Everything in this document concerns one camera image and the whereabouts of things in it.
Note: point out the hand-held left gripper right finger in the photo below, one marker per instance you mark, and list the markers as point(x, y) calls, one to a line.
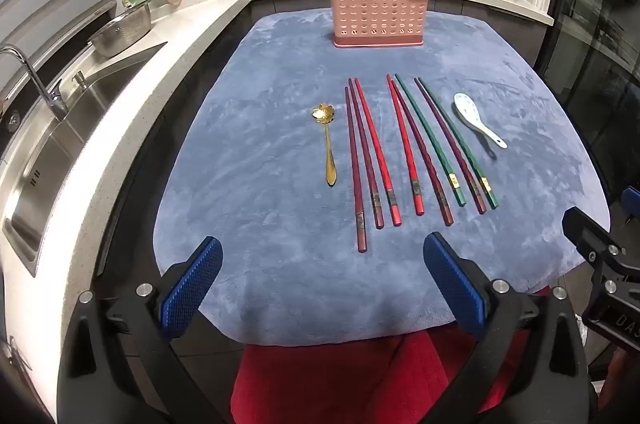
point(452, 284)

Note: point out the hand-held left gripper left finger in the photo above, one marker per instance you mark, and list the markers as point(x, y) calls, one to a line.
point(192, 284)

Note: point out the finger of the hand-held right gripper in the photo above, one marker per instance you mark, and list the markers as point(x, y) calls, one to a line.
point(592, 239)
point(632, 201)

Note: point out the dark red chopstick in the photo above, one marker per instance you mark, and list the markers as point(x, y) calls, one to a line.
point(356, 174)
point(367, 159)
point(422, 154)

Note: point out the purple chopstick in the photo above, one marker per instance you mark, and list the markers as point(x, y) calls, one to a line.
point(452, 144)

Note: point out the green chopstick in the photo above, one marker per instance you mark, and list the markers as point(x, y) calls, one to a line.
point(432, 144)
point(462, 144)

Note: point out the white ceramic spoon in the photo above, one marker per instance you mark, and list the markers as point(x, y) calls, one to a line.
point(470, 111)

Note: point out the gold flower spoon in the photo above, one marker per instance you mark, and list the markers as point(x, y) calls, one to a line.
point(329, 154)

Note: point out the pink perforated utensil holder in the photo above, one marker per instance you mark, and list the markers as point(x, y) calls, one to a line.
point(377, 11)

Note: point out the blue plush table cloth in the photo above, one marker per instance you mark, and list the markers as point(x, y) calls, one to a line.
point(280, 214)

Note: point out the red cloth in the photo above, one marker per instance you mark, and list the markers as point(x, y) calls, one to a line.
point(350, 379)

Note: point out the glass sliding door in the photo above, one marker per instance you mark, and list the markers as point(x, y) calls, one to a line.
point(595, 54)

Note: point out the stainless steel sink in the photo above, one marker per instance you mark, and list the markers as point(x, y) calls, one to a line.
point(60, 164)

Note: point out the chrome faucet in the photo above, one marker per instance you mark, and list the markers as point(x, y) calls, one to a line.
point(50, 96)

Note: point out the stainless steel pot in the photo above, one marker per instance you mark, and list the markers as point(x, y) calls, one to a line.
point(122, 31)

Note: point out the white kitchen countertop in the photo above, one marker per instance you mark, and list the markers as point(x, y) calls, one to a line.
point(200, 19)

